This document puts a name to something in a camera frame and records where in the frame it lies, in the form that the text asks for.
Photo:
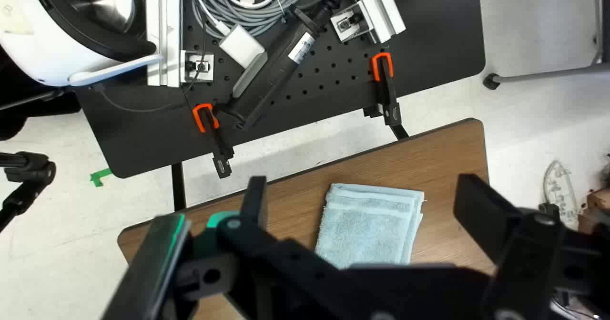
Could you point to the grey metal furniture leg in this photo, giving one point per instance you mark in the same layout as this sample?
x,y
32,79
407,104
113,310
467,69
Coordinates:
x,y
548,74

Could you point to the white power adapter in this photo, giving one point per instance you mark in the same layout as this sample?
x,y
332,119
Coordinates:
x,y
240,46

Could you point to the black power brick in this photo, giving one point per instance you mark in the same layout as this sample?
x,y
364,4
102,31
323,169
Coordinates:
x,y
279,67

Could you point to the orange and black clamp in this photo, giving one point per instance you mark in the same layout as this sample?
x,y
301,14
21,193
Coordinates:
x,y
220,141
387,96

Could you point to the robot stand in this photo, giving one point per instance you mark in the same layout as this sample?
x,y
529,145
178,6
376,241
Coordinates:
x,y
429,29

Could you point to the aluminium profile rail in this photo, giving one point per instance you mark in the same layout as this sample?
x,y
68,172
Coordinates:
x,y
163,29
379,5

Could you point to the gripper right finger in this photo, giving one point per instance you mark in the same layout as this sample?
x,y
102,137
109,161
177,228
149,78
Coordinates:
x,y
529,253

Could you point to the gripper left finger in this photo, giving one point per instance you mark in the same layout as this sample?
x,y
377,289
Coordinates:
x,y
267,263

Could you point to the light blue folded towel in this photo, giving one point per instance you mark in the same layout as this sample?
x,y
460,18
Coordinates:
x,y
367,229

